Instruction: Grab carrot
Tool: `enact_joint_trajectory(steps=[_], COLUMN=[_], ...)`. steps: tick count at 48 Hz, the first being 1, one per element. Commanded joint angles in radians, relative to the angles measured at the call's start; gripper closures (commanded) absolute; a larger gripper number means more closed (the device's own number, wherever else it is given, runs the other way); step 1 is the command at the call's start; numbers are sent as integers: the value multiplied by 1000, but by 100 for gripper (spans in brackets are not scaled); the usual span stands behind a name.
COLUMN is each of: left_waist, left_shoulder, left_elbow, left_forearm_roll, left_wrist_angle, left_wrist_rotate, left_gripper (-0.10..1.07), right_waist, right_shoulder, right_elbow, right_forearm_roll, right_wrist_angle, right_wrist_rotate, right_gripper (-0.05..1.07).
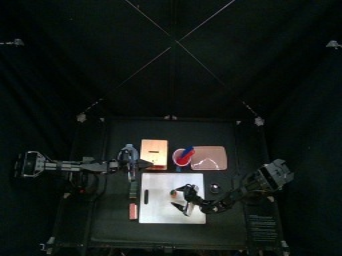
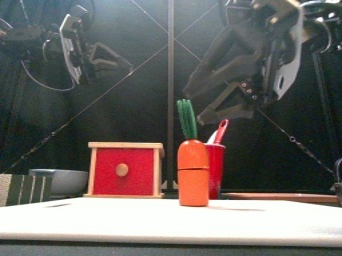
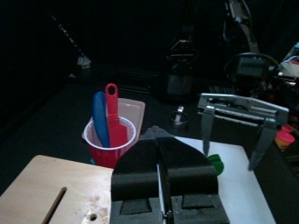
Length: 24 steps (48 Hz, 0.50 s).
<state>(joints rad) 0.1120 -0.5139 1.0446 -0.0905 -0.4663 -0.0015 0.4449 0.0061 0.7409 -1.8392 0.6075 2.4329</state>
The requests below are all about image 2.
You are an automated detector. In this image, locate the brown wooden board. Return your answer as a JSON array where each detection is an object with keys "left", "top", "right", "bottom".
[{"left": 220, "top": 192, "right": 342, "bottom": 206}]

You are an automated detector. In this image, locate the grey metal frame pole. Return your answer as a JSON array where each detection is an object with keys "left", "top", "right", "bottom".
[{"left": 161, "top": 0, "right": 178, "bottom": 199}]

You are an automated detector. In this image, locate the thin diagonal brace wire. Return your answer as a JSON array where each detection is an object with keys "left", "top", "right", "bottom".
[
  {"left": 2, "top": 0, "right": 224, "bottom": 174},
  {"left": 129, "top": 0, "right": 337, "bottom": 176}
]

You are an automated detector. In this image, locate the green striped block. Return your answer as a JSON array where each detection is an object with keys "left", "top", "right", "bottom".
[{"left": 0, "top": 173, "right": 53, "bottom": 208}]

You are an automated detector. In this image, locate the white plastic cutting board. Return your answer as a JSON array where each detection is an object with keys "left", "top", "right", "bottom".
[{"left": 0, "top": 197, "right": 342, "bottom": 248}]

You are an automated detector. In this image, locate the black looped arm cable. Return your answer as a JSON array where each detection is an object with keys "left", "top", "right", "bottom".
[{"left": 18, "top": 39, "right": 77, "bottom": 93}]

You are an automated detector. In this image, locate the red and white spoon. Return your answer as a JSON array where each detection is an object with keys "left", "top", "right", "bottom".
[{"left": 206, "top": 118, "right": 231, "bottom": 146}]

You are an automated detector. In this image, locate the orange toy carrot green top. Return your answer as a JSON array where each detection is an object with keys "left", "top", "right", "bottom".
[{"left": 176, "top": 98, "right": 210, "bottom": 208}]

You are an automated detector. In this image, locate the red plastic cup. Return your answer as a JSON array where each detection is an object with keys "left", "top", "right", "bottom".
[{"left": 202, "top": 142, "right": 226, "bottom": 200}]

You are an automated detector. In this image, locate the wooden box with red front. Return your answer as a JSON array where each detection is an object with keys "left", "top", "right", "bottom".
[{"left": 84, "top": 141, "right": 165, "bottom": 199}]

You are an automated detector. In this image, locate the grey-blue bowl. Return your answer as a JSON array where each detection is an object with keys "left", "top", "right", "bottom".
[{"left": 27, "top": 168, "right": 89, "bottom": 197}]

